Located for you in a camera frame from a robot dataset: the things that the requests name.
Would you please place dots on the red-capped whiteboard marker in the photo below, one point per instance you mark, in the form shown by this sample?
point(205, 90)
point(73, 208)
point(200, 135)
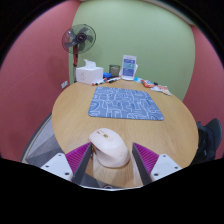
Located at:
point(98, 82)

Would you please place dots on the dark mesh pen cup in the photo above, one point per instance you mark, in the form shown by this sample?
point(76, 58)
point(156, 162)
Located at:
point(114, 70)

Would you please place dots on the orange snack packet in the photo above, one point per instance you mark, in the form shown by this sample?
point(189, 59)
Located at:
point(165, 90)

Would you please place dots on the cream computer mouse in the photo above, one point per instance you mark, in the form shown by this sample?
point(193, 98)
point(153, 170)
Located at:
point(110, 148)

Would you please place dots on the small blue box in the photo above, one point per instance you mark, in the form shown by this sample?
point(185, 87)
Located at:
point(106, 75)

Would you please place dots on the black standing fan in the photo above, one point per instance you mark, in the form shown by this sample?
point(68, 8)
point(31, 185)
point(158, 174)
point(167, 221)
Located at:
point(79, 38)

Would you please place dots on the red snack packet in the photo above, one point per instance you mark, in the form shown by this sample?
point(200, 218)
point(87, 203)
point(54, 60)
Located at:
point(147, 83)

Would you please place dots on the black office chair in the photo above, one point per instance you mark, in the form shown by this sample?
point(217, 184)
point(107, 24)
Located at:
point(208, 140)

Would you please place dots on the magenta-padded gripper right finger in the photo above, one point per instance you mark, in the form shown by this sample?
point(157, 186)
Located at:
point(162, 166)

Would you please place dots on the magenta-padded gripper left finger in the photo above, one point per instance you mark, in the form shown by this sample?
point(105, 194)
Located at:
point(58, 165)

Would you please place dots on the white snack packet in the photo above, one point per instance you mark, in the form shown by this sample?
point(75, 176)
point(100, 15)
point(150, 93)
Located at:
point(156, 88)

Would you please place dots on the blue snack packet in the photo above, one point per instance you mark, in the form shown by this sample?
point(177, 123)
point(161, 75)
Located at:
point(137, 79)

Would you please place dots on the blue patterned mouse pad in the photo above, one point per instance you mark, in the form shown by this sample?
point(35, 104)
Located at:
point(126, 103)

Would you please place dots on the white tissue box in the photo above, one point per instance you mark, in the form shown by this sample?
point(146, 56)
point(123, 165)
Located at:
point(88, 75)

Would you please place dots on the white wall socket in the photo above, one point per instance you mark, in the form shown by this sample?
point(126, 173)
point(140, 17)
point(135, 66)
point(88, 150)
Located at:
point(64, 84)

